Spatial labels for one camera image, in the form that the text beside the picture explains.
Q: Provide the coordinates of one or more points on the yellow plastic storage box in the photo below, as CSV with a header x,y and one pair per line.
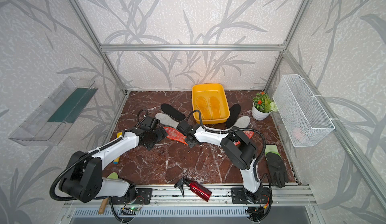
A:
x,y
207,90

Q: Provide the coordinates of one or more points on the wooden handle tool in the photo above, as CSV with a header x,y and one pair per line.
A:
x,y
103,206

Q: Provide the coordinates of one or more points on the clear plastic wall shelf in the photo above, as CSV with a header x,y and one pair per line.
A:
x,y
51,121

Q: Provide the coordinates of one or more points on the grey felt insole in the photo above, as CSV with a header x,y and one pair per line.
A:
x,y
242,122
166,120

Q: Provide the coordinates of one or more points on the black green work glove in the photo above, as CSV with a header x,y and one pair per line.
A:
x,y
276,166

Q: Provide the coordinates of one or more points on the green insole piece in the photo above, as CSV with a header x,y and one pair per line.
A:
x,y
113,175

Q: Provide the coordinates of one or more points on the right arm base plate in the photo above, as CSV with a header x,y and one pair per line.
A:
x,y
240,195

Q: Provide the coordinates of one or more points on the grey felt insole left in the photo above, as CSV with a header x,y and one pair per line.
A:
x,y
166,120

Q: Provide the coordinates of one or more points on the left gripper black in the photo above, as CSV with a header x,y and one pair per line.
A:
x,y
161,136

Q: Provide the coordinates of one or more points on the black insole left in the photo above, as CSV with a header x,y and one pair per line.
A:
x,y
172,112

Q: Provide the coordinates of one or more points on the red patterned insole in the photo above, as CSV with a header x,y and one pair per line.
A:
x,y
175,135
249,134

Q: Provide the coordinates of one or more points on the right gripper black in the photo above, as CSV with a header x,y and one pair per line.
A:
x,y
188,144

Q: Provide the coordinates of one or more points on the potted plant white pot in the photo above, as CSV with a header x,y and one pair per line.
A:
x,y
263,105

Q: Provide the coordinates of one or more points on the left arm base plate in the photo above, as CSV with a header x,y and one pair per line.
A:
x,y
136,196

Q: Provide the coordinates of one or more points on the black insole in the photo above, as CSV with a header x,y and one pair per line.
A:
x,y
234,113
172,112

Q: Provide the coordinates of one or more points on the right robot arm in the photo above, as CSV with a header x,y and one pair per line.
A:
x,y
239,148

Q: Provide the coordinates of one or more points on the white wire mesh basket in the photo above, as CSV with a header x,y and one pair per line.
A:
x,y
304,118

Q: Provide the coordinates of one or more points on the black insole right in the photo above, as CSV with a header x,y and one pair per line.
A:
x,y
234,113

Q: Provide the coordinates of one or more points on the red spray bottle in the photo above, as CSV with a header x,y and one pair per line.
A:
x,y
194,187

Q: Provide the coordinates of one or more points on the grey felt insole right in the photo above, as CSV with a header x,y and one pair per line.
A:
x,y
242,122

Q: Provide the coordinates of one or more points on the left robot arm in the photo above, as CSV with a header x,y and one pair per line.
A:
x,y
83,179

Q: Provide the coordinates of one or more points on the yellow insole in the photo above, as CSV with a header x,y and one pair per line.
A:
x,y
203,107
216,107

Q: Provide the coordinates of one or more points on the yellow scraper tool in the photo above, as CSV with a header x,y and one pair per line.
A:
x,y
117,153

